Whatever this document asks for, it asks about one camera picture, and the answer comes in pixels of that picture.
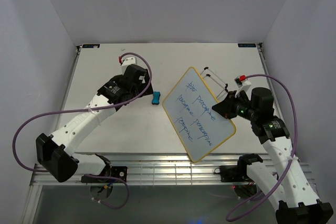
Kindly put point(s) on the black corner label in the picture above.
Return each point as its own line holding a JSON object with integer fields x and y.
{"x": 92, "y": 46}
{"x": 246, "y": 45}

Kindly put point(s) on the black left corner label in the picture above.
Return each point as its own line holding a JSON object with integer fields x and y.
{"x": 92, "y": 46}

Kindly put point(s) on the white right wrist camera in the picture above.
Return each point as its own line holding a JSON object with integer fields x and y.
{"x": 243, "y": 85}

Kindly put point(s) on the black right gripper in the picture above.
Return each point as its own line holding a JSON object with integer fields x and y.
{"x": 225, "y": 107}

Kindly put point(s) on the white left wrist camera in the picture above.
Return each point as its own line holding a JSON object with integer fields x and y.
{"x": 126, "y": 61}

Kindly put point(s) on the black right corner label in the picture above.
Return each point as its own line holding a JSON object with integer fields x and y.
{"x": 246, "y": 45}

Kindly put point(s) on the aluminium table frame rail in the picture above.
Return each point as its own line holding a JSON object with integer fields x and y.
{"x": 163, "y": 170}

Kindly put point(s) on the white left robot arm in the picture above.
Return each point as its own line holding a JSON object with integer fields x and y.
{"x": 57, "y": 152}

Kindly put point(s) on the black wire easel stand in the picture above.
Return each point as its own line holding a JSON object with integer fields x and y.
{"x": 209, "y": 74}

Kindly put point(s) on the yellow framed whiteboard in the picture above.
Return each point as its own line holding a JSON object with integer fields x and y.
{"x": 189, "y": 108}

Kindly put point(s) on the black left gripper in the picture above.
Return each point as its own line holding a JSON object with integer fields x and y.
{"x": 144, "y": 86}

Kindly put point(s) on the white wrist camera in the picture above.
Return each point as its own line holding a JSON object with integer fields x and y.
{"x": 243, "y": 85}
{"x": 126, "y": 61}

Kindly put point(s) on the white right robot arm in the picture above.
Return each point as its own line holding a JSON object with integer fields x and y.
{"x": 291, "y": 195}

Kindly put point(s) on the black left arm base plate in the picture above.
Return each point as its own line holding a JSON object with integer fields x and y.
{"x": 115, "y": 174}

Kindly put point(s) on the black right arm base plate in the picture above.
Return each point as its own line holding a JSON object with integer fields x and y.
{"x": 231, "y": 173}

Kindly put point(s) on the blue whiteboard eraser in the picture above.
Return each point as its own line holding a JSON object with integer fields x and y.
{"x": 156, "y": 98}

